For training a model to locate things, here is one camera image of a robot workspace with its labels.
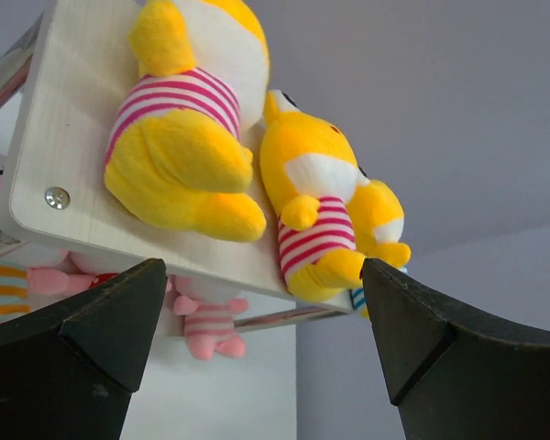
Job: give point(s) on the yellow frog red-striped shirt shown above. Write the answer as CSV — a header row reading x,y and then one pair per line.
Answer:
x,y
310,173

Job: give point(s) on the white two-tier shelf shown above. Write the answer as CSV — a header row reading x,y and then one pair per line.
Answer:
x,y
75,67

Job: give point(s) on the yellow frog sideways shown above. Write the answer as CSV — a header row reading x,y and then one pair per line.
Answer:
x,y
175,159

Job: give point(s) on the pink frog red polka-dot shirt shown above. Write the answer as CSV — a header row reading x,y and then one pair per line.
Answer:
x,y
72,273

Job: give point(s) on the pink frog pink-striped shirt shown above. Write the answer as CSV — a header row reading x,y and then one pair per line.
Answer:
x,y
208,313

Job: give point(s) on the yellow frog blue-striped shirt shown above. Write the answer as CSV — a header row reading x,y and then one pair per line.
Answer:
x,y
378,221

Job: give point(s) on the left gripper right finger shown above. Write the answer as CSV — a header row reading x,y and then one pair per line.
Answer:
x,y
453,370

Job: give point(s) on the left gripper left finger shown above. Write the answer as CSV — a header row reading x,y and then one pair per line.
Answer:
x,y
69,370

